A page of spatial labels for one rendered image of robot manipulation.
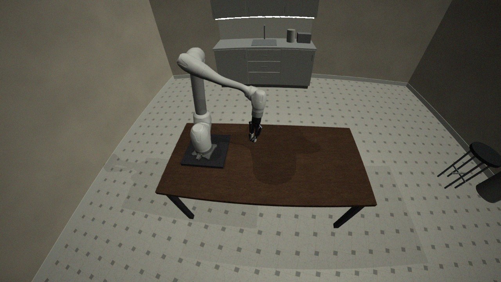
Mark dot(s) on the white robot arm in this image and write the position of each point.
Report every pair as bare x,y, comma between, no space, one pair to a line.
193,62

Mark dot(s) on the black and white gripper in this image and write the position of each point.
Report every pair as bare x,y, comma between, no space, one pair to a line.
255,124

